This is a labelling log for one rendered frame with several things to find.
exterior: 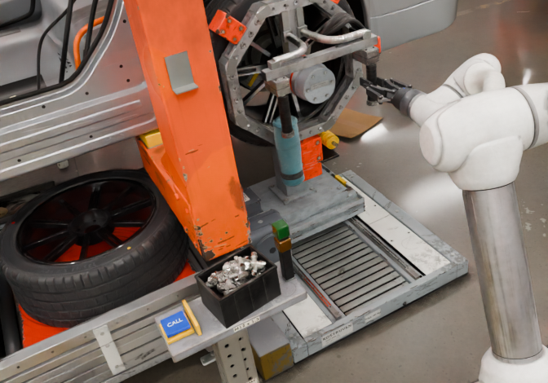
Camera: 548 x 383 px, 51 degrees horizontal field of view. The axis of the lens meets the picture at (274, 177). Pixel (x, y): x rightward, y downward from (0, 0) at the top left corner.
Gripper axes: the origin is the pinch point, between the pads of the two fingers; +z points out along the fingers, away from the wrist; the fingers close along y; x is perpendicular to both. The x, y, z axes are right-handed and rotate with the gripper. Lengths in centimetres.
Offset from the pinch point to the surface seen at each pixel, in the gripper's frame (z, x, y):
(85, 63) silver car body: 40, 21, -85
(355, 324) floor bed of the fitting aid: -26, -78, -30
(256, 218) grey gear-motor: 8, -42, -47
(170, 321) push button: -29, -35, -92
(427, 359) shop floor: -50, -83, -16
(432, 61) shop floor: 145, -83, 152
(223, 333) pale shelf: -38, -39, -80
